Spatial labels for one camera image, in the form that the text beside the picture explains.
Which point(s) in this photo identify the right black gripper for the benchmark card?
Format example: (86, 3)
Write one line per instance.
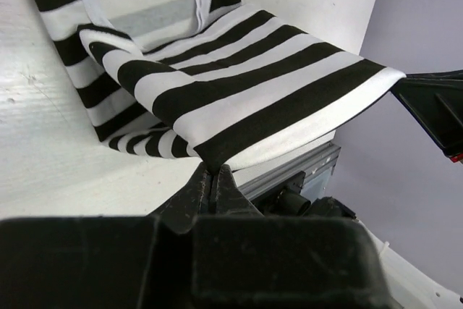
(435, 102)

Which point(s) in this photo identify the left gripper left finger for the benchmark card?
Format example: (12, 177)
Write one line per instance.
(179, 211)

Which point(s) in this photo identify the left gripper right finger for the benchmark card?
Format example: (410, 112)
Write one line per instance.
(227, 199)

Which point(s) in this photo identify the black white striped tank top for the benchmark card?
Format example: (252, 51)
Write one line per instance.
(220, 80)

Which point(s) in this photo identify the aluminium rail frame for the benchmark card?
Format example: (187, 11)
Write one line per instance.
(316, 163)

